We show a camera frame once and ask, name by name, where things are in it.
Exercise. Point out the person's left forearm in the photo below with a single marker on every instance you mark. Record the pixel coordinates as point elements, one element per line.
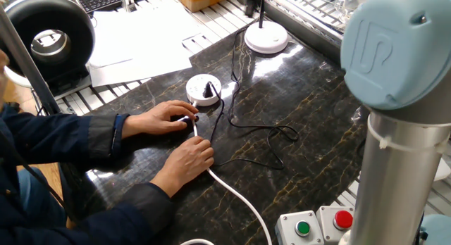
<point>70,139</point>

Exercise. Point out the black keyboard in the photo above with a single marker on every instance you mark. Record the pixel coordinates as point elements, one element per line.
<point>105,0</point>

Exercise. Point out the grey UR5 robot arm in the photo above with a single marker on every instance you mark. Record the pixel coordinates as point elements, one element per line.
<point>398,132</point>

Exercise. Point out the grey metal pole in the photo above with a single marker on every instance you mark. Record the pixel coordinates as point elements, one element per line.
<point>28,65</point>

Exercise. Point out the round white power socket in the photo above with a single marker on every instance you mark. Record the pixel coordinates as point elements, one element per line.
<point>197,90</point>

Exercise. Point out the white round plate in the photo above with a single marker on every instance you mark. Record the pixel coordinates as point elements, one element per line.
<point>15,79</point>

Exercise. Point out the grey green button box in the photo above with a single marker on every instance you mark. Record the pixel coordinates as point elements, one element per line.
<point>285,224</point>

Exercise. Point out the white paper sheet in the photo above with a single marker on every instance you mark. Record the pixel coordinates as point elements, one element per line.
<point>141,67</point>
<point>141,26</point>

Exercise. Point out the person's right forearm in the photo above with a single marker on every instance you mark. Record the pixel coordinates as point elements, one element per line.
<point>141,217</point>

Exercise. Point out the person's dark jacket torso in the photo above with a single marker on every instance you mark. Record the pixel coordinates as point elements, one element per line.
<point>10,202</point>

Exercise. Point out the white round lamp base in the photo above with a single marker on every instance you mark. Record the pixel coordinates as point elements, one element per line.
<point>267,39</point>

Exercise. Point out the black round duct fan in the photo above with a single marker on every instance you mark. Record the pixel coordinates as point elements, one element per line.
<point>74,26</point>

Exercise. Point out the silver metal stand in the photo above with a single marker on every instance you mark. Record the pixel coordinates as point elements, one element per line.
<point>128,2</point>

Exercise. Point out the black marble pattern mat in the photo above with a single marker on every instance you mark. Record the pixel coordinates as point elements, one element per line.
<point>282,114</point>

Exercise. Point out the tan wooden box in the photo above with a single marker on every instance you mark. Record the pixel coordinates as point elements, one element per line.
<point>204,0</point>

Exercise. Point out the person's right hand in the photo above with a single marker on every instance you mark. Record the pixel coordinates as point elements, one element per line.
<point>183,164</point>

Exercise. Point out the person's head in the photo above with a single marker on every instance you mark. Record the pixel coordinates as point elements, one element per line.
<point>3,79</point>

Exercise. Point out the clear glass jug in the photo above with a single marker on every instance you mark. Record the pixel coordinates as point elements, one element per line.
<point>343,5</point>

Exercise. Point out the person's blue jeans leg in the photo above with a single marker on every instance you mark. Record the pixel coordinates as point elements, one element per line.
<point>38,199</point>

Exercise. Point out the person's left hand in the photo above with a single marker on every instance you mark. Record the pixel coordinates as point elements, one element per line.
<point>158,120</point>

